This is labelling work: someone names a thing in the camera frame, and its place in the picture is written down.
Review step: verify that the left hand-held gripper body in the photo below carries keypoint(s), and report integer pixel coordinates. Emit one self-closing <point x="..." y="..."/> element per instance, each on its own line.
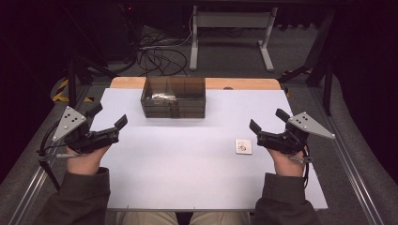
<point x="78" y="137"/>

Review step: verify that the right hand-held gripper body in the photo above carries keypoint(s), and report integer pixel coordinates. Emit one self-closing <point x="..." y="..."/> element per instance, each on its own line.
<point x="284" y="140"/>

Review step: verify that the small white card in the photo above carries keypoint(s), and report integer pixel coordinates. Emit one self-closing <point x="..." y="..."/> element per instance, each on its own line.
<point x="243" y="146"/>

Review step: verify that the smoky transparent drawer box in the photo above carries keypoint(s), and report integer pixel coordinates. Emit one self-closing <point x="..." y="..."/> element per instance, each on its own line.
<point x="187" y="93"/>

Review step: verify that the person's right hand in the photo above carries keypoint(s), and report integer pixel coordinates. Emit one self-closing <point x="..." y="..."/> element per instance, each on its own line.
<point x="286" y="164"/>

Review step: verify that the person's left hand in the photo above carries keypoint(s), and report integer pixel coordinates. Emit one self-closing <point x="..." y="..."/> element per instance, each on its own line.
<point x="84" y="162"/>

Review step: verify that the black tripod stand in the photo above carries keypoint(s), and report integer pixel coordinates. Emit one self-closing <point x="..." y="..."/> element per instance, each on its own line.
<point x="72" y="87"/>

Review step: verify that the yellow black hazard tape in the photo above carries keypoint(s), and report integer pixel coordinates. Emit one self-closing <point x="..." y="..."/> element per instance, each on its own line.
<point x="61" y="86"/>

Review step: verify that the shiny clear packet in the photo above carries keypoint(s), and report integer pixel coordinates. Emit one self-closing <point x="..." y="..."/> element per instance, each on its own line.
<point x="158" y="96"/>

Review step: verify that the black angled stand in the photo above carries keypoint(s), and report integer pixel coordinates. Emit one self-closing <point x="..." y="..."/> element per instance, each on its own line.
<point x="327" y="93"/>

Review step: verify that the white board sheet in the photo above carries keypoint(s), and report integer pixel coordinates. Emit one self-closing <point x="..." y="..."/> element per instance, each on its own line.
<point x="187" y="162"/>

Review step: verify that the black equipment case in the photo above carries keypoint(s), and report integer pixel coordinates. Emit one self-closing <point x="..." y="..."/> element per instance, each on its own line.
<point x="119" y="31"/>

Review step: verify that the person's right leg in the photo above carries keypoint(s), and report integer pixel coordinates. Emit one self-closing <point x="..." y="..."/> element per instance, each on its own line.
<point x="219" y="218"/>

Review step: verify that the person's leg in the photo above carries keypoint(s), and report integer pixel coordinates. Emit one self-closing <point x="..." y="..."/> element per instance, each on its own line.
<point x="219" y="218"/>
<point x="147" y="218"/>

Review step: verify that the person's left leg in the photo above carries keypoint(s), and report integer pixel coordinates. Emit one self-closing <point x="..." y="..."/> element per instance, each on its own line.
<point x="147" y="218"/>

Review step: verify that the white metal stand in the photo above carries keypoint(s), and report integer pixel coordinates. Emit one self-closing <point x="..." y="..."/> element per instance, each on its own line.
<point x="231" y="20"/>

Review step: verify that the aluminium rail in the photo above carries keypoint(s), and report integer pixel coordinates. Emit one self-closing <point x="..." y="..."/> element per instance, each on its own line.
<point x="31" y="190"/>
<point x="353" y="178"/>

